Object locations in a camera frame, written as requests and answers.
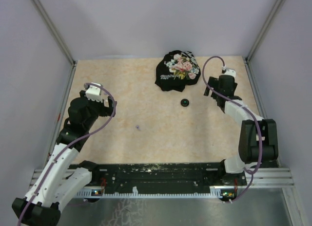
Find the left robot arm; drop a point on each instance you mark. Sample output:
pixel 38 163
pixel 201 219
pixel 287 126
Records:
pixel 44 202

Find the left aluminium frame post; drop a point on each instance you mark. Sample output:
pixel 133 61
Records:
pixel 53 30

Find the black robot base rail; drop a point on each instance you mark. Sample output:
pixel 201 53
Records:
pixel 161 178

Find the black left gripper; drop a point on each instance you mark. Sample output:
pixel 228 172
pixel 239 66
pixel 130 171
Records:
pixel 106 111

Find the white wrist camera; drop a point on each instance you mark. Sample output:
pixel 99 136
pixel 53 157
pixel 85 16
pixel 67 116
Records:
pixel 228 71
pixel 94 92

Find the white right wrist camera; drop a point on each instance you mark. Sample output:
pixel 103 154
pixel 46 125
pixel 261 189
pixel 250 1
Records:
pixel 228 71

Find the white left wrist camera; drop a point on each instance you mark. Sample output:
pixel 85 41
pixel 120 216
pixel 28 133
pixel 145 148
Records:
pixel 94 92

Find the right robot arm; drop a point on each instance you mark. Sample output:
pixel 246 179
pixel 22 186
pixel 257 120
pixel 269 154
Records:
pixel 258 140

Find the right aluminium frame post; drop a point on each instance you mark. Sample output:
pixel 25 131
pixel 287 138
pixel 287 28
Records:
pixel 264 29

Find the aluminium frame post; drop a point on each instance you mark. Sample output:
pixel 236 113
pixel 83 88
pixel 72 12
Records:
pixel 264 29
pixel 53 30

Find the black floral folded shirt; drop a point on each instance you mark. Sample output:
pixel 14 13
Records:
pixel 177 70

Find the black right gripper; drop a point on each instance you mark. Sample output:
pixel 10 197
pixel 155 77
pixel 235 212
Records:
pixel 213 82

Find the black earbud charging case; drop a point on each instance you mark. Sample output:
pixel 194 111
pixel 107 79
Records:
pixel 185 103

